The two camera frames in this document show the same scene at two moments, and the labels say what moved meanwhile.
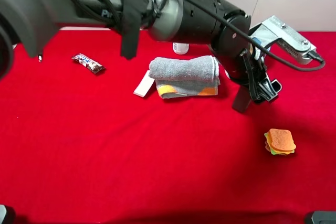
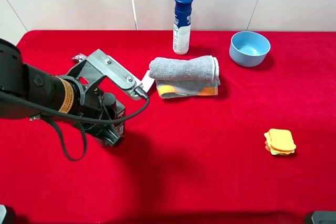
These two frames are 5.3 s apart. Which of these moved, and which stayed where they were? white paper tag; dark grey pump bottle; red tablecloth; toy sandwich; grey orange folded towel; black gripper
Moved: dark grey pump bottle; black gripper
Stayed: white paper tag; toy sandwich; grey orange folded towel; red tablecloth
